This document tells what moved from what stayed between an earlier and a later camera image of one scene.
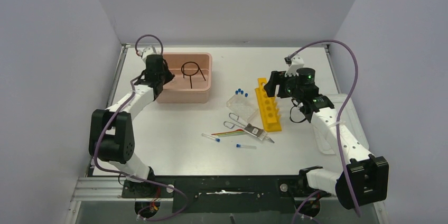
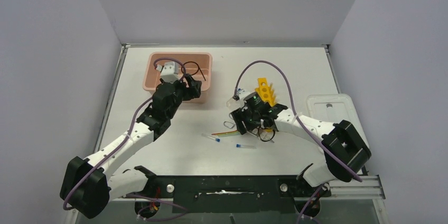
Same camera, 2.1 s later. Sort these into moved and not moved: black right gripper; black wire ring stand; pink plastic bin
Moved: black right gripper
Not moved: black wire ring stand; pink plastic bin
